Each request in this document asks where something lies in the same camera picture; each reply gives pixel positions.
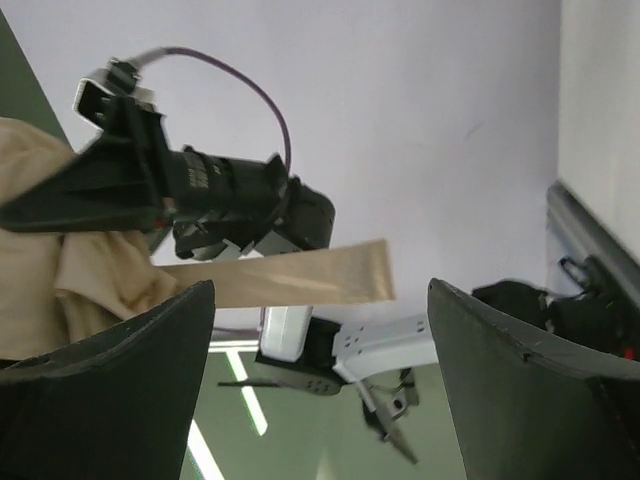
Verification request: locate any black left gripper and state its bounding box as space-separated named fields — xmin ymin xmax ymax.
xmin=1 ymin=97 xmax=170 ymax=233

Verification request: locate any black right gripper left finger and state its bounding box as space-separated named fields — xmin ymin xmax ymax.
xmin=1 ymin=281 xmax=215 ymax=479

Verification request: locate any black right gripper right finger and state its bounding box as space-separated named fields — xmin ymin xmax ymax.
xmin=427 ymin=278 xmax=639 ymax=479

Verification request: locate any beige and black folding umbrella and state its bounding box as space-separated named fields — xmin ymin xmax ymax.
xmin=0 ymin=117 xmax=397 ymax=361

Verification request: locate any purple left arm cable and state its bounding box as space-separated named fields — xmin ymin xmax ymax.
xmin=132 ymin=45 xmax=294 ymax=176

